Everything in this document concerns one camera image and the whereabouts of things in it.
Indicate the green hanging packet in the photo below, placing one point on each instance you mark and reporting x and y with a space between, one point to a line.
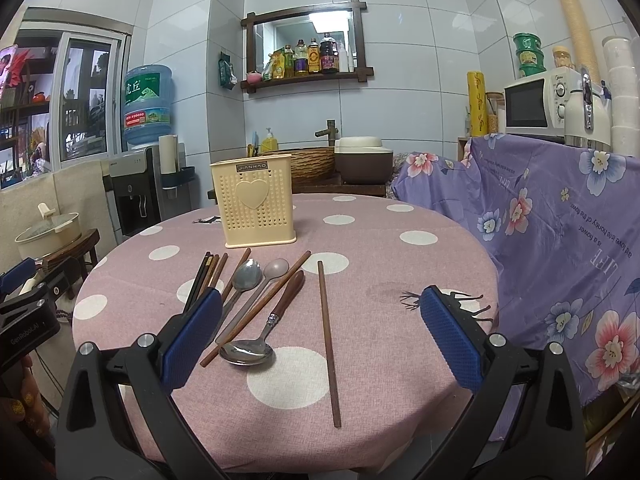
226 75

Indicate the long brown wooden chopstick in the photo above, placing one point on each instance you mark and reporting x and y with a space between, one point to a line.
261 303

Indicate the white cup stack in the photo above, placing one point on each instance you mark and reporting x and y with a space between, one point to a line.
623 84

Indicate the yellow roll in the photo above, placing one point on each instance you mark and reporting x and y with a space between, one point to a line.
477 104

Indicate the window with metal frame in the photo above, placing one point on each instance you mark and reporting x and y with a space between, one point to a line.
61 91

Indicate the purple floral cloth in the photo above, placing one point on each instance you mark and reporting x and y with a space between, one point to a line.
561 226

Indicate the grey matte spoon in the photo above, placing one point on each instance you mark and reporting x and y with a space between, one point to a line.
273 270

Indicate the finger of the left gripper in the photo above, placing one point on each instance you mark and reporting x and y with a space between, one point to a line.
35 309
17 276

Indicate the yellow oil bottle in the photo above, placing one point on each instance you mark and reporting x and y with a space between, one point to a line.
313 57

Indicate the white paper cup sleeve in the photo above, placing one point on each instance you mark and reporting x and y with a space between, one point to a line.
169 154

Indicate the small wooden stool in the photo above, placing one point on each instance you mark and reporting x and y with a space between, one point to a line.
65 267

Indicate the white microwave oven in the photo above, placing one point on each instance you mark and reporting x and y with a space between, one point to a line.
535 105

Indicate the dark soy sauce bottle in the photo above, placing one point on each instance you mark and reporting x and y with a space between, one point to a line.
329 58

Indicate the cream plastic utensil holder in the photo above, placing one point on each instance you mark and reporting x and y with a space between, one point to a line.
254 198

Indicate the white brown rice cooker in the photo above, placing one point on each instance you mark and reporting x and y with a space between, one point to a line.
363 160

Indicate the yellow snack packet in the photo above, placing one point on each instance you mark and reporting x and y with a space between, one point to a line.
277 64

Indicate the woven basin sink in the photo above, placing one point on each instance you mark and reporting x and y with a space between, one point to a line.
309 165

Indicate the green stacked containers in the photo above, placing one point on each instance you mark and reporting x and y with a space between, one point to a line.
528 53

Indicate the wooden handled metal spoon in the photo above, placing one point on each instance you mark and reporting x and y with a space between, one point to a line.
257 351

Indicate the purple label bottle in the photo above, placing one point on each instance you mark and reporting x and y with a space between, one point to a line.
300 59

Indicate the pink small bowl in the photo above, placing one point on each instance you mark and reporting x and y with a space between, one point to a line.
254 77

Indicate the steel spoon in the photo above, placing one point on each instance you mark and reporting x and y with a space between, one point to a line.
246 278

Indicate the yellow soap bottle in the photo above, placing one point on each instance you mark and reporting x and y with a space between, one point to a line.
270 144

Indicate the cream cooking pot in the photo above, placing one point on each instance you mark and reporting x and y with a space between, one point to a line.
53 232

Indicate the water dispenser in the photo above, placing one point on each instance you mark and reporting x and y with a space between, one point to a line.
143 195

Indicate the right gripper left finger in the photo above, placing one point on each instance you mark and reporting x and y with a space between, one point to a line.
95 438

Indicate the blue water jug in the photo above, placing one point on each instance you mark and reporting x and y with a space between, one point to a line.
146 112

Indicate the bamboo style faucet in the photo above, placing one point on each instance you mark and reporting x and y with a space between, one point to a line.
330 132

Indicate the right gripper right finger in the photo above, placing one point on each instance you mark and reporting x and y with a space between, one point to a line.
523 420

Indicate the wooden framed mirror shelf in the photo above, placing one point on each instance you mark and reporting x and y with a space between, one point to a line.
306 44

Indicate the pink polka dot tablecloth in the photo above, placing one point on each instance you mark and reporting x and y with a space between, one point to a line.
393 383

